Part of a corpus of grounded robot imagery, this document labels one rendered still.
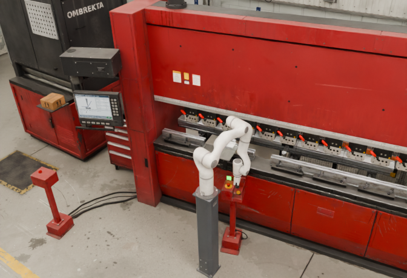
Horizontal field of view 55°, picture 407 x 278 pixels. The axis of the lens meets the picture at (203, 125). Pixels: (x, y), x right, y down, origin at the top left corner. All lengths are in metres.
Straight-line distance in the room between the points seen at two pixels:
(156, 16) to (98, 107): 1.03
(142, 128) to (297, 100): 1.63
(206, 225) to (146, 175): 1.23
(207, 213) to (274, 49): 1.50
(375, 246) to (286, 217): 0.85
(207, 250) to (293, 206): 0.95
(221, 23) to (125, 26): 0.88
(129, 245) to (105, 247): 0.26
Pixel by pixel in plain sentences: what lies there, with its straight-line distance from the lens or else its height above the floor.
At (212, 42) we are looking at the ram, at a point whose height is 2.06.
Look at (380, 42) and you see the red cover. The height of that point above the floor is 2.25.
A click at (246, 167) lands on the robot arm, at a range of 3.46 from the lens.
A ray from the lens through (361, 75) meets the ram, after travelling 3.30.
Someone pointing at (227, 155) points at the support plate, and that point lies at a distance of 3.83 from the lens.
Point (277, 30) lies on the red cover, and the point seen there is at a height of 2.24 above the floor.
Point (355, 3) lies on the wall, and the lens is 7.49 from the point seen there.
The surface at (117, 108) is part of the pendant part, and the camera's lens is 3.83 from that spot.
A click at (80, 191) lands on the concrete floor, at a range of 5.23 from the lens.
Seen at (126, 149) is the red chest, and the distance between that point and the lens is 5.02.
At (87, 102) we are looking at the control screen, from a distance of 3.93.
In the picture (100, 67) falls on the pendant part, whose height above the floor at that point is 1.86.
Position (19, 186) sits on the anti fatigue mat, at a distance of 5.59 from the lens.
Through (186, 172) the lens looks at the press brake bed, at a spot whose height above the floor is 0.59.
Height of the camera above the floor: 3.27
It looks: 32 degrees down
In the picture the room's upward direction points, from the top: 2 degrees counter-clockwise
